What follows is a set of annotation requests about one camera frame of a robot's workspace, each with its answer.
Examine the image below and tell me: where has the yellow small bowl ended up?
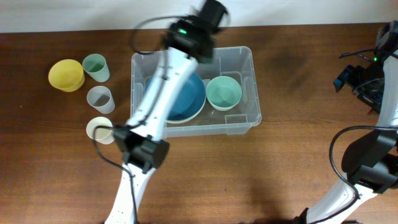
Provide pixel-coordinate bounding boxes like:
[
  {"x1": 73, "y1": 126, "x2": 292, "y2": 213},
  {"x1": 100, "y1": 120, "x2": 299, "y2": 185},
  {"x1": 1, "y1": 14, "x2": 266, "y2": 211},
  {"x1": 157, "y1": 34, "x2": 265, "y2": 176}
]
[{"x1": 48, "y1": 59, "x2": 85, "y2": 92}]

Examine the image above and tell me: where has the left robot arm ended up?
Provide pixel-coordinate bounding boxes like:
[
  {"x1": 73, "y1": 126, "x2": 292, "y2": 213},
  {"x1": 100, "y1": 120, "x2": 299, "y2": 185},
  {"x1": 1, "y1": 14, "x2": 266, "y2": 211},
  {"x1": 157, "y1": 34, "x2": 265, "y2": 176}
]
[{"x1": 105, "y1": 0, "x2": 229, "y2": 223}]

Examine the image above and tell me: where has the dark blue bowl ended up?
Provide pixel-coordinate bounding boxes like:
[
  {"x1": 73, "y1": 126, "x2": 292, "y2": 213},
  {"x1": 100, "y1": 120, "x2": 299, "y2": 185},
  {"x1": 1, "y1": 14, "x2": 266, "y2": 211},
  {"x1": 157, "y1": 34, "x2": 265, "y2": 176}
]
[{"x1": 144, "y1": 71, "x2": 207, "y2": 121}]

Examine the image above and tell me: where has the white small bowl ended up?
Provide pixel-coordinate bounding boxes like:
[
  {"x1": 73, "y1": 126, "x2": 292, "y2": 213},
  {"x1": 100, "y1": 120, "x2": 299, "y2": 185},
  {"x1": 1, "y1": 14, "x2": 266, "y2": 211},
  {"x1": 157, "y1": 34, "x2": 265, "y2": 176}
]
[{"x1": 207, "y1": 98, "x2": 239, "y2": 111}]

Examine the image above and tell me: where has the cream cup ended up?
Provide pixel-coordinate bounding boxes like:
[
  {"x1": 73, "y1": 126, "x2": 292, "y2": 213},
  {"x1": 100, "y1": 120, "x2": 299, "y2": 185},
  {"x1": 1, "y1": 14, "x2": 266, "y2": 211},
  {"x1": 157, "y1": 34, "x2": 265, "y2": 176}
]
[{"x1": 86, "y1": 117, "x2": 114, "y2": 144}]

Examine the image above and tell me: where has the clear plastic storage bin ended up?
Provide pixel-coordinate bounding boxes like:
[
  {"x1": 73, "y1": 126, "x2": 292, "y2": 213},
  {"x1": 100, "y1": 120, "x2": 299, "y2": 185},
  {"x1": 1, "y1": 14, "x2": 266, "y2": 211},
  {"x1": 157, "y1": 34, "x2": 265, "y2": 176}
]
[{"x1": 129, "y1": 45, "x2": 262, "y2": 139}]

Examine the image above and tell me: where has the grey translucent cup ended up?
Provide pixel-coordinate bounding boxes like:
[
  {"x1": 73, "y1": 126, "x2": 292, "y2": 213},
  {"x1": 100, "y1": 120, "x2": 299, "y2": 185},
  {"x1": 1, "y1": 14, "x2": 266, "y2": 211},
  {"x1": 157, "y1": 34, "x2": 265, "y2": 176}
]
[{"x1": 86, "y1": 86, "x2": 115, "y2": 114}]

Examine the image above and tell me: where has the mint green cup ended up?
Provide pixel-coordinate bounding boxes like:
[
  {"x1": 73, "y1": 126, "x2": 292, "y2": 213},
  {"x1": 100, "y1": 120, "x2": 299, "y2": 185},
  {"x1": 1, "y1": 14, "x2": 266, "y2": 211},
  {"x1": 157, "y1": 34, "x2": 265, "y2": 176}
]
[{"x1": 82, "y1": 54, "x2": 110, "y2": 83}]

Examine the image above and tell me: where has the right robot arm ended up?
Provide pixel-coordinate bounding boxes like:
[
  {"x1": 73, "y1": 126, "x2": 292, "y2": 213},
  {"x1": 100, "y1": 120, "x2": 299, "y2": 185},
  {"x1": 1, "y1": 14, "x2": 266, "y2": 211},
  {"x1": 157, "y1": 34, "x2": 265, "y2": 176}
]
[{"x1": 293, "y1": 21, "x2": 397, "y2": 223}]

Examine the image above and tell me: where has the mint green small bowl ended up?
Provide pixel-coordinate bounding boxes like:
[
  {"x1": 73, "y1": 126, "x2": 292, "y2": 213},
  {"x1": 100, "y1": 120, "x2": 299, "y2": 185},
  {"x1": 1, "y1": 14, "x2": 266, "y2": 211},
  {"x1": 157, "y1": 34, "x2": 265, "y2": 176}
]
[{"x1": 206, "y1": 76, "x2": 243, "y2": 102}]

